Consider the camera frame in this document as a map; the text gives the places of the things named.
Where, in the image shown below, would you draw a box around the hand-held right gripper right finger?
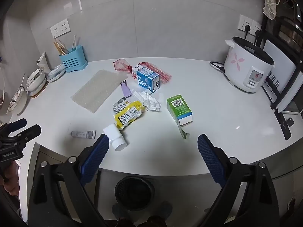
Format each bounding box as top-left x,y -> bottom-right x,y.
197,134 -> 280,227

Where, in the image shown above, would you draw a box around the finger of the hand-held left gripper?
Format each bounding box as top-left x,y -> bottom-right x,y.
0,118 -> 27,135
7,124 -> 42,147

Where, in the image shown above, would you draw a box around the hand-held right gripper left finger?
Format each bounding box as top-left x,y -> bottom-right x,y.
28,134 -> 110,227

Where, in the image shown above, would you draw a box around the white plastic bottle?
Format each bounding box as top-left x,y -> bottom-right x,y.
103,123 -> 128,151

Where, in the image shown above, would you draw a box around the black mesh trash bin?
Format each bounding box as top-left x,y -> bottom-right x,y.
115,175 -> 155,211

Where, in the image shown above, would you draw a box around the yellow snack wrapper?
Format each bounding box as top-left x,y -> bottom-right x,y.
113,97 -> 145,131

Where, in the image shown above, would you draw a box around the green and white box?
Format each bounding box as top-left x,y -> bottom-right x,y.
166,95 -> 193,139

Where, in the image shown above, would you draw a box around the clear bubble wrap sheet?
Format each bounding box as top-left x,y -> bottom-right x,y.
71,69 -> 128,114

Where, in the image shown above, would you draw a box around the small purple tube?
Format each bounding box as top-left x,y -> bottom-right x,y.
120,81 -> 132,98

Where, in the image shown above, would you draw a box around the snack wrappers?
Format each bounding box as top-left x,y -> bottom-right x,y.
134,90 -> 162,112

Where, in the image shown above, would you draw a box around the blue and white milk carton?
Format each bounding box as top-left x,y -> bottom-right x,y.
131,67 -> 160,93

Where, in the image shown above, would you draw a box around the red mesh net bag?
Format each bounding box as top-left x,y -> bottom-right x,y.
113,59 -> 172,85

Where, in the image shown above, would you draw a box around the person's left hand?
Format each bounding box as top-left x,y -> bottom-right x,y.
0,160 -> 20,195

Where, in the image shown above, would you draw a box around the white plate with dark rim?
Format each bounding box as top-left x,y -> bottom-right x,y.
7,87 -> 27,115

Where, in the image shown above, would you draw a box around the wooden coaster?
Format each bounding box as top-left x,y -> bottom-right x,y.
30,85 -> 48,98

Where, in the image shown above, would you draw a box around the white ceramic bowl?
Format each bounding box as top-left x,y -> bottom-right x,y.
26,68 -> 46,87

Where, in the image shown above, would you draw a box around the blue patterned plate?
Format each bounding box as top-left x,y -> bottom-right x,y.
47,63 -> 66,83

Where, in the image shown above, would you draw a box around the white ceramic vase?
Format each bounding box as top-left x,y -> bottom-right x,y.
37,51 -> 51,74

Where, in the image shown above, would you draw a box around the black metal rack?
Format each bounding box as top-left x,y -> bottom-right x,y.
254,0 -> 303,140

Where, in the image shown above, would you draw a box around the blue plastic utensil holder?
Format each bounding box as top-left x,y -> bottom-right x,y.
59,47 -> 88,73

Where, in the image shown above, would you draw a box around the bundle of wooden chopsticks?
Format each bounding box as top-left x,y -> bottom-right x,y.
54,37 -> 71,55

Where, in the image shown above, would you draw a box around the white floral rice cooker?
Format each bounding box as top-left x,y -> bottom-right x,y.
224,37 -> 275,94

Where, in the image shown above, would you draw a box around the white microwave oven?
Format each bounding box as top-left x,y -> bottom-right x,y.
262,39 -> 303,114

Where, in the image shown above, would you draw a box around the dark metal pot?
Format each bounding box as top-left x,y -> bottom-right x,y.
277,16 -> 303,59

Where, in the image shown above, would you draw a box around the hanging beige cloth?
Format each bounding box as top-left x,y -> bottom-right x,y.
263,0 -> 281,20

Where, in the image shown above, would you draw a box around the black power cord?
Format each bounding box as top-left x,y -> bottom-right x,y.
209,61 -> 226,72

